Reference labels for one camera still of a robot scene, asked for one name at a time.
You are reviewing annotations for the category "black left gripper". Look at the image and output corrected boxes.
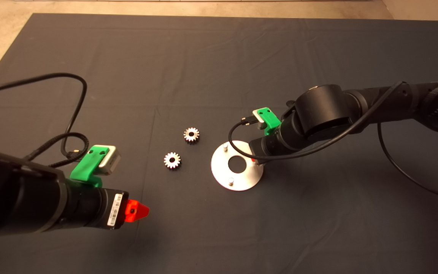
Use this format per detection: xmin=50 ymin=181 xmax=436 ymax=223
xmin=65 ymin=182 xmax=150 ymax=230

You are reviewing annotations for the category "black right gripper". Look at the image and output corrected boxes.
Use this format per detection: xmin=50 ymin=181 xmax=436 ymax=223
xmin=249 ymin=122 xmax=307 ymax=165

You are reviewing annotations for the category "small steel planetary gear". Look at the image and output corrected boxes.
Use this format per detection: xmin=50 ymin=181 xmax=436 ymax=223
xmin=183 ymin=127 xmax=200 ymax=144
xmin=163 ymin=152 xmax=181 ymax=170

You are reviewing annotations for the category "round metal carrier plate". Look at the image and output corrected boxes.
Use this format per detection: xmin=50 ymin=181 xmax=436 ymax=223
xmin=210 ymin=140 xmax=264 ymax=191

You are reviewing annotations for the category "dark grey table cloth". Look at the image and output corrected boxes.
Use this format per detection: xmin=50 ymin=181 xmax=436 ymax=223
xmin=0 ymin=14 xmax=438 ymax=274

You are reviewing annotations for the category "smooth black right camera cable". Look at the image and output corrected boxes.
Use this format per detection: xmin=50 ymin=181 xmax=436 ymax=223
xmin=228 ymin=81 xmax=438 ymax=203

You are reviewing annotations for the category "smooth black camera cable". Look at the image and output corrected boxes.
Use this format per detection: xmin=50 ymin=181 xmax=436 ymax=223
xmin=0 ymin=72 xmax=88 ymax=157
xmin=228 ymin=81 xmax=438 ymax=203

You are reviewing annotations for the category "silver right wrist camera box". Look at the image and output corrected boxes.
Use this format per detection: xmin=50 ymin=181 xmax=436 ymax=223
xmin=252 ymin=109 xmax=267 ymax=130

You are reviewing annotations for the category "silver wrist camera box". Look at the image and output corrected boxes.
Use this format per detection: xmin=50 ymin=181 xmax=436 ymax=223
xmin=98 ymin=145 xmax=122 ymax=175
xmin=252 ymin=109 xmax=267 ymax=130

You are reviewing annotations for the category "green right camera mount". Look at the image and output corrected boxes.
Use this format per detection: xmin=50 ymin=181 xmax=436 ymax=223
xmin=260 ymin=108 xmax=281 ymax=136

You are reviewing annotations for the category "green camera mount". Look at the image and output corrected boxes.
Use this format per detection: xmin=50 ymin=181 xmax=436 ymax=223
xmin=260 ymin=108 xmax=281 ymax=136
xmin=70 ymin=145 xmax=110 ymax=188

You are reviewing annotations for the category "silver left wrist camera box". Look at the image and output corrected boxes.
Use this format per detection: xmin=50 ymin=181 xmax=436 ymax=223
xmin=98 ymin=145 xmax=122 ymax=175

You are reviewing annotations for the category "green left camera mount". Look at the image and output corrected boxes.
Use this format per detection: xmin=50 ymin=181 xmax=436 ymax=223
xmin=70 ymin=145 xmax=110 ymax=188

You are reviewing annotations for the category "braided black left arm cable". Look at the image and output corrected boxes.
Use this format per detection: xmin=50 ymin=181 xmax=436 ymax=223
xmin=23 ymin=132 xmax=89 ymax=168

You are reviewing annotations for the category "smooth black left camera cable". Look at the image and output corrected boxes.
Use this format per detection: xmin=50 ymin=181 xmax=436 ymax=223
xmin=0 ymin=72 xmax=88 ymax=157

